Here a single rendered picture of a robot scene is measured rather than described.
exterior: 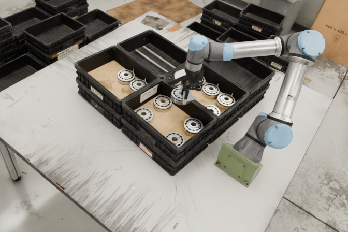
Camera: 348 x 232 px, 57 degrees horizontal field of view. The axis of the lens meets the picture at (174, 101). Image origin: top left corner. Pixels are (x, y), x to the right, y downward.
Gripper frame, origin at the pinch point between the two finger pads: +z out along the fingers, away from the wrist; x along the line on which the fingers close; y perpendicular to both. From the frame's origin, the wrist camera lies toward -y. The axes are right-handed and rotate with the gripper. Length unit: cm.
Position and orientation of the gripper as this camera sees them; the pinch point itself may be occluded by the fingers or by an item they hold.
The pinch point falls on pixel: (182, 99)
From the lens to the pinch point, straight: 158.8
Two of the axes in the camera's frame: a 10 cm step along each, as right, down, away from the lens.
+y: 9.8, -0.3, 2.1
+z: -1.2, 7.1, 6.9
